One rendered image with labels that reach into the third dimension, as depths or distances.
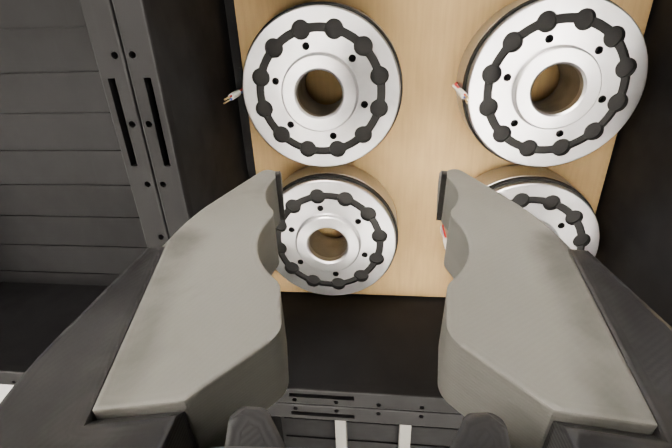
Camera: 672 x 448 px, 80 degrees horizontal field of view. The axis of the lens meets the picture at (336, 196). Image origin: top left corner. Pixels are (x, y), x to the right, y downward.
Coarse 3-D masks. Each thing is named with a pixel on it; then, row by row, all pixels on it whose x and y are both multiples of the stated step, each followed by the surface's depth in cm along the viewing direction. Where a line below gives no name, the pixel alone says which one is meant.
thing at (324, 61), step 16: (304, 64) 24; (320, 64) 24; (336, 64) 24; (288, 80) 25; (352, 80) 25; (288, 96) 25; (352, 96) 25; (288, 112) 26; (304, 112) 26; (336, 112) 26; (352, 112) 25; (320, 128) 26
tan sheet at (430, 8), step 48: (240, 0) 27; (288, 0) 26; (336, 0) 26; (384, 0) 26; (432, 0) 26; (480, 0) 25; (624, 0) 25; (240, 48) 28; (432, 48) 27; (336, 96) 29; (432, 96) 28; (384, 144) 30; (432, 144) 30; (480, 144) 29; (432, 192) 31; (432, 240) 33; (288, 288) 37; (384, 288) 36; (432, 288) 35
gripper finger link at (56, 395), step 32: (160, 256) 9; (128, 288) 8; (96, 320) 7; (128, 320) 7; (64, 352) 6; (96, 352) 6; (32, 384) 6; (64, 384) 6; (96, 384) 6; (0, 416) 6; (32, 416) 6; (64, 416) 6; (160, 416) 6
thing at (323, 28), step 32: (288, 32) 24; (320, 32) 24; (352, 32) 24; (256, 64) 25; (288, 64) 25; (352, 64) 25; (384, 64) 24; (256, 96) 26; (384, 96) 25; (256, 128) 27; (288, 128) 27; (352, 128) 26; (384, 128) 26; (320, 160) 28; (352, 160) 27
